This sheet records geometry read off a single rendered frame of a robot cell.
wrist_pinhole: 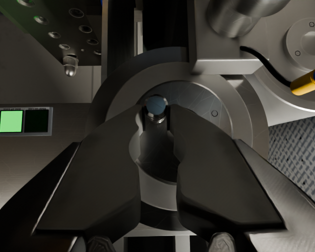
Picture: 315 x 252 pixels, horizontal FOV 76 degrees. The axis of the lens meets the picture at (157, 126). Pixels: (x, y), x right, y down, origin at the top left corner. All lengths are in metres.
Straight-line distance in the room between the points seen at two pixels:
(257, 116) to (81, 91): 1.71
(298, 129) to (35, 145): 0.53
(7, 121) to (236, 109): 0.53
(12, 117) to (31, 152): 0.10
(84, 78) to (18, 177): 1.38
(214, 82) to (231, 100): 0.02
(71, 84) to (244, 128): 1.75
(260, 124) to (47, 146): 0.47
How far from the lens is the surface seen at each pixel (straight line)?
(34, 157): 0.57
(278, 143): 0.37
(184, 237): 0.54
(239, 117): 0.17
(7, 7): 0.45
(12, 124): 0.59
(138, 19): 0.63
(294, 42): 0.22
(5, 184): 0.60
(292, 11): 0.24
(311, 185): 0.32
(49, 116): 0.55
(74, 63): 0.56
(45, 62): 1.99
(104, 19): 0.21
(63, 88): 1.87
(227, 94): 0.17
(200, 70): 0.16
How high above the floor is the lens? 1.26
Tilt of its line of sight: 7 degrees down
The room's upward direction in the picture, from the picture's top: 179 degrees clockwise
